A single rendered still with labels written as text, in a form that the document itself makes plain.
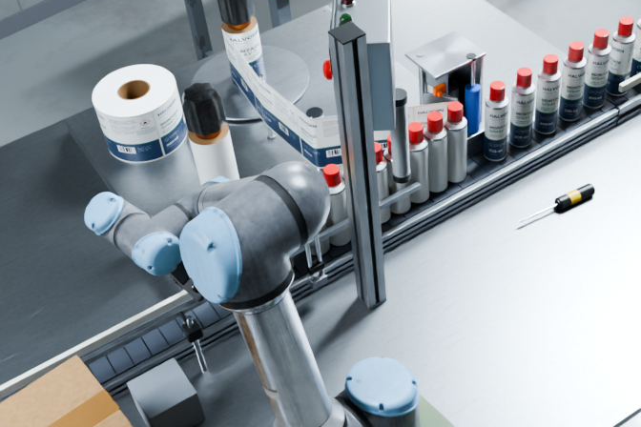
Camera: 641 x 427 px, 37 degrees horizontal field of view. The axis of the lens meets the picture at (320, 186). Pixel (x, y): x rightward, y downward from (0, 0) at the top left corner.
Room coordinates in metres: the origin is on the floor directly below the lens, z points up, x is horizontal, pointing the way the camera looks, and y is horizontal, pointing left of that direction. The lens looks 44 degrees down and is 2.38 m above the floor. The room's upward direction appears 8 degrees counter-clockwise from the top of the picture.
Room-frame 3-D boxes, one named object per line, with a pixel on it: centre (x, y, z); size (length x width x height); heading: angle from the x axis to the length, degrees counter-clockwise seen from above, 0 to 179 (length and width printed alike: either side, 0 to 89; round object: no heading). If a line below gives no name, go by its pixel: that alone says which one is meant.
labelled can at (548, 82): (1.67, -0.54, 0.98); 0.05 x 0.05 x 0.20
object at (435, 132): (1.53, -0.26, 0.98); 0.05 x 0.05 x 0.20
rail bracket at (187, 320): (1.17, 0.29, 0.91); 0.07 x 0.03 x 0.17; 27
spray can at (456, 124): (1.55, -0.30, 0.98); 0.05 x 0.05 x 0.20
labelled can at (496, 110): (1.60, -0.41, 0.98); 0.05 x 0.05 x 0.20
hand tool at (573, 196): (1.46, -0.51, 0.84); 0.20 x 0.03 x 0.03; 111
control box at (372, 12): (1.36, -0.11, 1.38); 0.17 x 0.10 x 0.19; 172
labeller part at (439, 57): (1.66, -0.31, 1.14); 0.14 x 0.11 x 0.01; 117
